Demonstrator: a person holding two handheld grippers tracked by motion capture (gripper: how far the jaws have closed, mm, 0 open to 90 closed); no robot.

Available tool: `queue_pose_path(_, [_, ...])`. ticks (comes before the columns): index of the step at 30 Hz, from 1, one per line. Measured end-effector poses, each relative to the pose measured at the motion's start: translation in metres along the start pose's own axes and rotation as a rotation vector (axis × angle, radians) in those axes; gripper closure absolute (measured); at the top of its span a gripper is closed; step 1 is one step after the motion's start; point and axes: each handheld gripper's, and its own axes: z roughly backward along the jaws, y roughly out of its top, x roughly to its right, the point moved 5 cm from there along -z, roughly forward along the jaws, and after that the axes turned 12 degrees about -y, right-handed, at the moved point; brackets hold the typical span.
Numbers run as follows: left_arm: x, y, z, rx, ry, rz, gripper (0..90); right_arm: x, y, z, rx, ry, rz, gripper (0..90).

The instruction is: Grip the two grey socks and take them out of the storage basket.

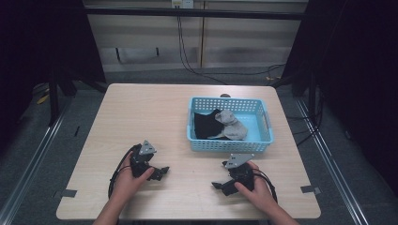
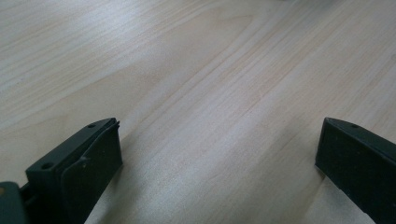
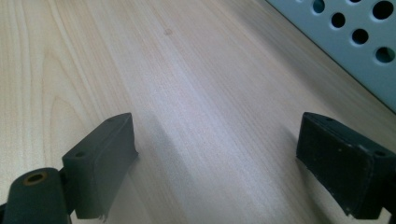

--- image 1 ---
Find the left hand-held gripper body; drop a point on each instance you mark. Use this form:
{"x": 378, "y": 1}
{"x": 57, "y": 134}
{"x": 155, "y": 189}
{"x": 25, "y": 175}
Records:
{"x": 140, "y": 162}

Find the black sock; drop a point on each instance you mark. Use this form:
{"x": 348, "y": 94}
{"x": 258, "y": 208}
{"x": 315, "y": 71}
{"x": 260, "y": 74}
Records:
{"x": 206, "y": 125}

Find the metal floor rail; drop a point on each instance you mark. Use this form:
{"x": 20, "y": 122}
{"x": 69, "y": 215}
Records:
{"x": 31, "y": 162}
{"x": 331, "y": 162}

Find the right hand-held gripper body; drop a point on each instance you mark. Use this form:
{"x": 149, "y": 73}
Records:
{"x": 241, "y": 173}

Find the grey tape piece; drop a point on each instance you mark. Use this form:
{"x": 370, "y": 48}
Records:
{"x": 310, "y": 189}
{"x": 67, "y": 193}

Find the black horizontal bar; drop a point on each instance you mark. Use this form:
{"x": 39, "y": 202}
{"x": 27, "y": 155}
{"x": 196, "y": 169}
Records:
{"x": 194, "y": 13}

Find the light blue plastic basket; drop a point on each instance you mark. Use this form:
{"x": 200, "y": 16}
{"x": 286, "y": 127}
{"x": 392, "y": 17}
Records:
{"x": 259, "y": 137}

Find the black metal stand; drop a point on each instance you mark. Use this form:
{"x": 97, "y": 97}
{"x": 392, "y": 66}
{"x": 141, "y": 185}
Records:
{"x": 53, "y": 97}
{"x": 312, "y": 93}

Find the black curtain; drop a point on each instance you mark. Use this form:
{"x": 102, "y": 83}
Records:
{"x": 359, "y": 78}
{"x": 40, "y": 43}

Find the white wall socket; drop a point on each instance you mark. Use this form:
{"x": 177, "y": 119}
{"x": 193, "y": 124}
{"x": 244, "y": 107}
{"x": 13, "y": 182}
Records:
{"x": 182, "y": 3}

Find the grey sock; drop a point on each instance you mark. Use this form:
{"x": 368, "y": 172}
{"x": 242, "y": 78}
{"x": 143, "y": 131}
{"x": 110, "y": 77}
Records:
{"x": 233, "y": 126}

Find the person's right hand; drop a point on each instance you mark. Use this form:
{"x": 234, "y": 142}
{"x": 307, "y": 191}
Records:
{"x": 257, "y": 190}

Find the dark round table fitting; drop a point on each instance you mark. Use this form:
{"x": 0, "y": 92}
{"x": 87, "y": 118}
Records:
{"x": 225, "y": 95}

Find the person's left hand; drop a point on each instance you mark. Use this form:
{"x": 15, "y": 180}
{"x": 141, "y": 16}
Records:
{"x": 129, "y": 183}

